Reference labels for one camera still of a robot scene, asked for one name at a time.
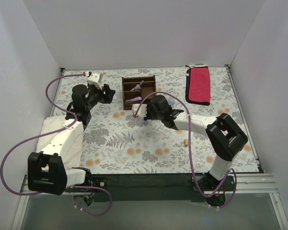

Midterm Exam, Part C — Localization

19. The pink capped white pen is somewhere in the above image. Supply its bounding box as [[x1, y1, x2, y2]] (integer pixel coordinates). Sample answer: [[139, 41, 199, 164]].
[[131, 80, 144, 91]]

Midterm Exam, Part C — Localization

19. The pink highlighter marker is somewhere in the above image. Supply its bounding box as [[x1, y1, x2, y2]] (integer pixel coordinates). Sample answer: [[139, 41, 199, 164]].
[[126, 96, 142, 102]]

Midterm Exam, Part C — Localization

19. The brown wooden desk organizer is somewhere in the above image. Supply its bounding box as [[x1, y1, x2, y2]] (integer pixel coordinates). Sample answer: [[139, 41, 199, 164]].
[[122, 75, 156, 110]]

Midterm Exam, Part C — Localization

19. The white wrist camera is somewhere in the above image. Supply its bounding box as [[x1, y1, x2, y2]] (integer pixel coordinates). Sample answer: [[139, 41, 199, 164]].
[[86, 71, 103, 90], [132, 103, 147, 118]]

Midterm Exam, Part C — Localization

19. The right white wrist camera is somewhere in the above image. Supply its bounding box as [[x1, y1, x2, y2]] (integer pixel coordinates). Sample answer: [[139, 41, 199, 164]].
[[132, 103, 147, 118]]

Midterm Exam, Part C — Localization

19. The red cloth black trim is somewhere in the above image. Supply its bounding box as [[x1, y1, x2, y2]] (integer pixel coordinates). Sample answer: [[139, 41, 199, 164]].
[[185, 66, 211, 106]]

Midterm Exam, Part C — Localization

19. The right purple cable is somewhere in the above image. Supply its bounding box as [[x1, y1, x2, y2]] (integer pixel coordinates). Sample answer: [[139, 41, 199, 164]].
[[135, 92, 236, 208]]

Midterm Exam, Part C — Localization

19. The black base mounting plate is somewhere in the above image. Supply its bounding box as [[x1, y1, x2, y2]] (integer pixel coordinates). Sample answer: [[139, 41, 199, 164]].
[[64, 173, 237, 202]]

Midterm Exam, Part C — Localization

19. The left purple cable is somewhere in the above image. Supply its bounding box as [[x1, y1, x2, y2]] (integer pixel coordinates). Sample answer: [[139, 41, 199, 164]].
[[0, 71, 113, 216]]

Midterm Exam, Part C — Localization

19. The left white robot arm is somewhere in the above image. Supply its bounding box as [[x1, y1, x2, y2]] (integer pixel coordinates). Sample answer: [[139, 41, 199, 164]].
[[28, 83, 115, 195]]

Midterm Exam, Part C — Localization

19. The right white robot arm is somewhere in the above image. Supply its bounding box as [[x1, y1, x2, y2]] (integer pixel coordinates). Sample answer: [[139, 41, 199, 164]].
[[133, 95, 248, 190]]

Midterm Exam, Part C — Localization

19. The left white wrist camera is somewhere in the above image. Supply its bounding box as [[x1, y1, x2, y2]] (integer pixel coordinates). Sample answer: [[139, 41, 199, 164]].
[[86, 71, 103, 90]]

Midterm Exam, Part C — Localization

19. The white folded cloth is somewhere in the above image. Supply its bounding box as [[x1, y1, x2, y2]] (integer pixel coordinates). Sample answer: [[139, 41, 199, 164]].
[[36, 115, 84, 169]]

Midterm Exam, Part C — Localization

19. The floral patterned table mat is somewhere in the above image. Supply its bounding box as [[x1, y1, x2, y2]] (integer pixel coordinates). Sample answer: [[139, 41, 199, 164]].
[[45, 68, 259, 174]]

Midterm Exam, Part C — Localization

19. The purple cable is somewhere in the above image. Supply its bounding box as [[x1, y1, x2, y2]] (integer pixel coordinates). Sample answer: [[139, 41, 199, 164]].
[[0, 71, 113, 216], [135, 92, 236, 208]]

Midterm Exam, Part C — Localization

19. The aluminium frame rail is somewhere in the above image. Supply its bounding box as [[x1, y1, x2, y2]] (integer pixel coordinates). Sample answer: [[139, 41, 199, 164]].
[[19, 174, 279, 196]]

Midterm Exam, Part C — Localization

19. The clear jar of paperclips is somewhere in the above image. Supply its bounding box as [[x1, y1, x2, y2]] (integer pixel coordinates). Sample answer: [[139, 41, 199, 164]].
[[168, 99, 175, 106]]

